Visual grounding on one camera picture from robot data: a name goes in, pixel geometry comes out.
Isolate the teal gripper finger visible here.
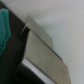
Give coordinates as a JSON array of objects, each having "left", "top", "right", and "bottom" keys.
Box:
[{"left": 0, "top": 9, "right": 11, "bottom": 56}]

